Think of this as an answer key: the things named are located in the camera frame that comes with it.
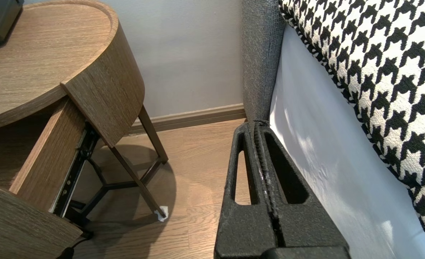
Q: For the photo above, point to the white bed sheet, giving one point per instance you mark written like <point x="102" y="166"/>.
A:
<point x="324" y="151"/>

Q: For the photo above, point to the grey fabric headboard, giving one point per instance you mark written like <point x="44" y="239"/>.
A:
<point x="261" y="54"/>

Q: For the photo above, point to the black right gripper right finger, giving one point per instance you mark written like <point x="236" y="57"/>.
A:
<point x="306" y="226"/>

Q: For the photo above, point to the black white houndstooth pillow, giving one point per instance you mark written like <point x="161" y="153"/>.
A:
<point x="385" y="72"/>

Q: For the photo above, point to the white table leg pad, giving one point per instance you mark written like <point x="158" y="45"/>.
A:
<point x="161" y="213"/>

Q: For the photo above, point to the round wooden side table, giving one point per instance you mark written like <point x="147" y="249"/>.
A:
<point x="72" y="54"/>

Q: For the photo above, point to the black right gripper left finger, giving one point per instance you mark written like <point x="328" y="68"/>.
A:
<point x="245" y="230"/>

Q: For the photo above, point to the curved wooden table drawer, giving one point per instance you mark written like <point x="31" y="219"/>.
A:
<point x="36" y="172"/>

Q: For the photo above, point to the brown wooden skirting board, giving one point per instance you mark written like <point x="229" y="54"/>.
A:
<point x="191" y="117"/>

